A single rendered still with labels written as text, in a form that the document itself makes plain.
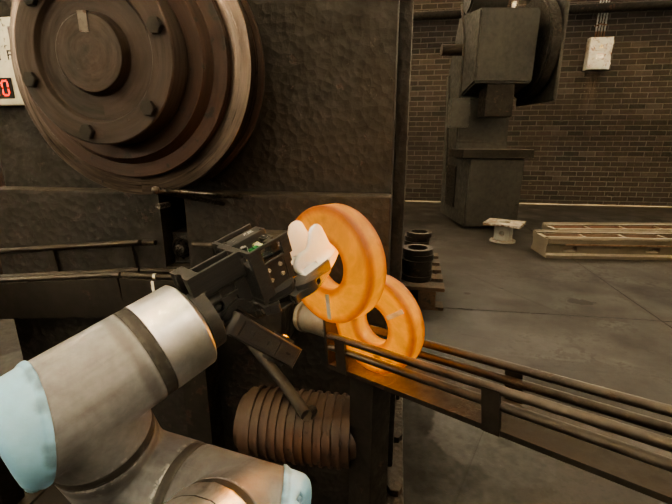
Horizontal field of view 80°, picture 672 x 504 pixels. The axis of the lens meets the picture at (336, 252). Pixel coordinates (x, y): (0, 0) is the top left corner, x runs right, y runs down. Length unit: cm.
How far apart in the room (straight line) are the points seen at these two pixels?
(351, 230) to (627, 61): 721
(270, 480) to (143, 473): 11
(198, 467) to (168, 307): 14
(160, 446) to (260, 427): 35
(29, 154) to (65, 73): 44
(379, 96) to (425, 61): 605
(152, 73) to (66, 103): 17
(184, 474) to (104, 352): 13
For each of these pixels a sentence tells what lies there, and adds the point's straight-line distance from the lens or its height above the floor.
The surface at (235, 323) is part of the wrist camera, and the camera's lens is 43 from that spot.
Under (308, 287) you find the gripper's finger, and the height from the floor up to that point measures 82.
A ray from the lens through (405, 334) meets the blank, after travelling 60.
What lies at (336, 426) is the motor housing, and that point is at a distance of 75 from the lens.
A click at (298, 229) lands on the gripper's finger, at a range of 51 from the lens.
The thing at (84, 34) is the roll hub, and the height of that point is 114.
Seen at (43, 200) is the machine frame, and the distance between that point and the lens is 116.
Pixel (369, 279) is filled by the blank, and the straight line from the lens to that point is 48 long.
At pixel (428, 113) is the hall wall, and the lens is 684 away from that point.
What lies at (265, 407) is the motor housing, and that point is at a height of 52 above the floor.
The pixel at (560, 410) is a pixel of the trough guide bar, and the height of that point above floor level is 71.
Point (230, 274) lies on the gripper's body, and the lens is 42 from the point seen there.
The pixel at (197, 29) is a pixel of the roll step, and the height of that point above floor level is 116.
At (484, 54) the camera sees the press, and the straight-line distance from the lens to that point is 488.
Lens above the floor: 98
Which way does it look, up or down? 15 degrees down
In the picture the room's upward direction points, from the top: straight up
